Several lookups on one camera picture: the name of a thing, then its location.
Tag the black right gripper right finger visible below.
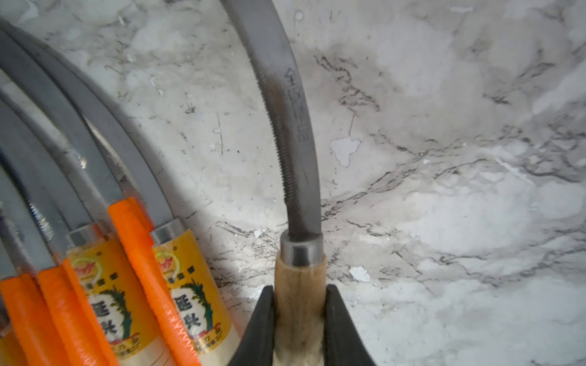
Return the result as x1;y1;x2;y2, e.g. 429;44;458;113
324;285;375;366

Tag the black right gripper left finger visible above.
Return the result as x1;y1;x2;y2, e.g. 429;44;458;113
228;286;276;366

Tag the bare wooden handle sickle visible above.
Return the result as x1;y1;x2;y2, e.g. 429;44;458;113
222;1;326;365

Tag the yellow label wooden sickle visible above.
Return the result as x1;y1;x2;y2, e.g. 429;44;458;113
0;17;241;366
1;102;175;365

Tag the orange handle sickle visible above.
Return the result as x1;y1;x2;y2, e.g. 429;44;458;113
1;137;118;365
1;24;200;365
1;171;70;365
1;219;27;365

